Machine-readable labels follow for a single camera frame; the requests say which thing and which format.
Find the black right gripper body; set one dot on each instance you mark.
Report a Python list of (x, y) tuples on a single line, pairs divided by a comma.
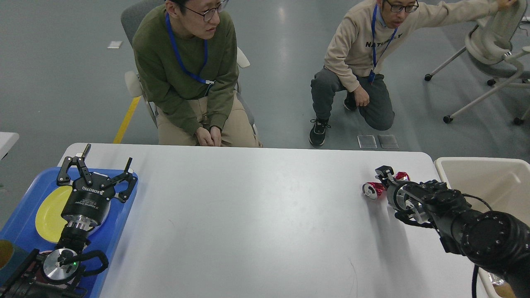
[(396, 195)]

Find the dark teal mug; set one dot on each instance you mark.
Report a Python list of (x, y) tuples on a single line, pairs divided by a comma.
[(11, 257)]

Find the grey office chair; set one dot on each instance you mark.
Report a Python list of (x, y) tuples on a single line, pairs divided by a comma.
[(131, 18)]

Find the aluminium foil tray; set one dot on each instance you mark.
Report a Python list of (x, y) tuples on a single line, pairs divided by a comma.
[(496, 280)]

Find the yellow plate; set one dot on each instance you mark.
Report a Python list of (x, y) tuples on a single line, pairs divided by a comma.
[(49, 222)]

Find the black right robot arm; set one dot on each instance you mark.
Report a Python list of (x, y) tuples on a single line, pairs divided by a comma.
[(495, 241)]

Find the crushed red can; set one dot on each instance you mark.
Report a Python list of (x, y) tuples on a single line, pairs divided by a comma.
[(374, 190)]

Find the beige plastic bin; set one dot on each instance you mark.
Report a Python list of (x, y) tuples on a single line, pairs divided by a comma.
[(503, 183)]

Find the person in beige sweatshirt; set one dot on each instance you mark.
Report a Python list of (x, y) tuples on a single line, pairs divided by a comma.
[(367, 35)]

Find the white side table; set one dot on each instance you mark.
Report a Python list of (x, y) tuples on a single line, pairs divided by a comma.
[(7, 141)]

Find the floor outlet plate right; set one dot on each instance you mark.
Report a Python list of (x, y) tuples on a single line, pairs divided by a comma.
[(388, 141)]

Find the blue plastic tray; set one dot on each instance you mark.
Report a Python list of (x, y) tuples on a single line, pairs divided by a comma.
[(20, 227)]

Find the floor outlet plate left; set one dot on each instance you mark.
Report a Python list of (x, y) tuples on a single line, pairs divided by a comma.
[(367, 142)]

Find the floor outlet plate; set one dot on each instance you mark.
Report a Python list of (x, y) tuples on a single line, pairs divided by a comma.
[(388, 141), (367, 142)]

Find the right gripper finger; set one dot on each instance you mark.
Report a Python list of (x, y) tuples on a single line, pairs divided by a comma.
[(386, 176), (404, 216)]

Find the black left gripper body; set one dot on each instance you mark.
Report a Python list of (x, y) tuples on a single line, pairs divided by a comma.
[(88, 205)]

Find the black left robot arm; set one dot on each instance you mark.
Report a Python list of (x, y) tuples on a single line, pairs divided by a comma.
[(59, 241)]

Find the person in khaki trousers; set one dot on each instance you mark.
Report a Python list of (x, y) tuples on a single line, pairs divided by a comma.
[(185, 52)]

